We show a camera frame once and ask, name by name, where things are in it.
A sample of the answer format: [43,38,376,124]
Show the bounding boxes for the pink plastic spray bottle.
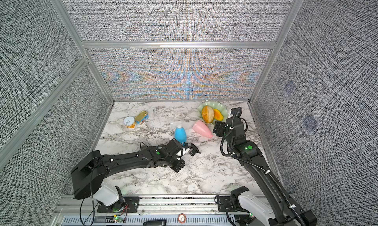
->
[192,120,213,138]

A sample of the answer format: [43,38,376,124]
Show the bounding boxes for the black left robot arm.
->
[70,139,200,199]

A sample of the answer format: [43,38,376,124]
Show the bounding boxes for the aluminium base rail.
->
[53,194,308,226]

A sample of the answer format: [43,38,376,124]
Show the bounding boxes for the gold rectangular tin can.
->
[135,111,149,124]

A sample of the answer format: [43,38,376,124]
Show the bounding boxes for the small orange fruit slice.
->
[213,109,223,121]

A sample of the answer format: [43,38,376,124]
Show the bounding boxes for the round white-lid can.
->
[124,116,136,129]

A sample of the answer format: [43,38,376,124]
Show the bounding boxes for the light green wavy plate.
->
[197,101,228,124]

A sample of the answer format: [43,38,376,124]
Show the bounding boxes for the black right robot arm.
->
[213,118,318,226]

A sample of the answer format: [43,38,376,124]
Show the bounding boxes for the blue plastic spray bottle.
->
[174,125,187,145]

